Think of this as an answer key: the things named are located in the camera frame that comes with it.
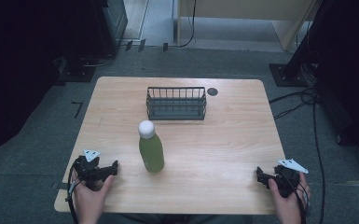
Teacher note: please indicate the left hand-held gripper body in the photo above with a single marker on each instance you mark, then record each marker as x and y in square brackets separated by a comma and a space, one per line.
[88, 166]

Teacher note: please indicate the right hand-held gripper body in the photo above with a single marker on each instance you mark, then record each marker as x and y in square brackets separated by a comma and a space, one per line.
[287, 180]

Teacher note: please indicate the green bottle with white cap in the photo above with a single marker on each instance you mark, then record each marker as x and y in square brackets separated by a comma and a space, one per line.
[150, 149]

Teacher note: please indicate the person's right hand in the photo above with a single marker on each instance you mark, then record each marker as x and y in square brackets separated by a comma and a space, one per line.
[287, 203]

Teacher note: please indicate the person's left hand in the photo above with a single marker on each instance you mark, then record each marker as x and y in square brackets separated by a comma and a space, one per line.
[90, 197]

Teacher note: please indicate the black metal stand with base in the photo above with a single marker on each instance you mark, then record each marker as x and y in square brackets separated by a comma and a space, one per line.
[77, 73]
[292, 71]

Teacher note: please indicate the black round table grommet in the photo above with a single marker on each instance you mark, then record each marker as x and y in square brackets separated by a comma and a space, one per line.
[212, 91]

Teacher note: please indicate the dark curtain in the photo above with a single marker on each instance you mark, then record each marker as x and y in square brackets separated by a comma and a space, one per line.
[351, 71]
[15, 71]

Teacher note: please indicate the black cabinet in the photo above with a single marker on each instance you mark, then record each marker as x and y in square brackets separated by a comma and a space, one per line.
[115, 21]

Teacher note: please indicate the light wooden furniture panel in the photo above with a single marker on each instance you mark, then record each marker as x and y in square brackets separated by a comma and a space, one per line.
[245, 7]

